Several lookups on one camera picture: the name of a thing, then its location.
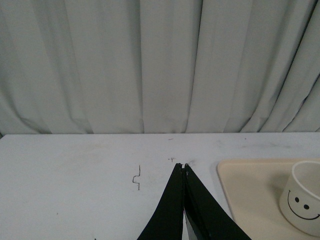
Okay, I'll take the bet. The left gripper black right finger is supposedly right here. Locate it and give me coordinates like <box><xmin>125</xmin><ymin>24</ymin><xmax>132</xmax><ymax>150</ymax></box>
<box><xmin>184</xmin><ymin>164</ymin><xmax>250</xmax><ymax>240</ymax></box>

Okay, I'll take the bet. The white smiley face mug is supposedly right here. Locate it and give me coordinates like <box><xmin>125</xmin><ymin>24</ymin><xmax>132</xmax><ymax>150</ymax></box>
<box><xmin>279</xmin><ymin>160</ymin><xmax>320</xmax><ymax>237</ymax></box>

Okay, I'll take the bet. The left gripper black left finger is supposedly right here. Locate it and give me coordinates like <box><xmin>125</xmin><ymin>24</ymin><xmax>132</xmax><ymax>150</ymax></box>
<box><xmin>138</xmin><ymin>163</ymin><xmax>185</xmax><ymax>240</ymax></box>

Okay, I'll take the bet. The beige rectangular plastic tray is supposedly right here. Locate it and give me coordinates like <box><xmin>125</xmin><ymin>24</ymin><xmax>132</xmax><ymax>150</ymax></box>
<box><xmin>217</xmin><ymin>158</ymin><xmax>315</xmax><ymax>240</ymax></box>

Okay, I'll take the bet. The white pleated curtain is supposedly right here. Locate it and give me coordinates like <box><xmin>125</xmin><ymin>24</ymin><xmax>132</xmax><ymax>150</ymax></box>
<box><xmin>0</xmin><ymin>0</ymin><xmax>320</xmax><ymax>136</ymax></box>

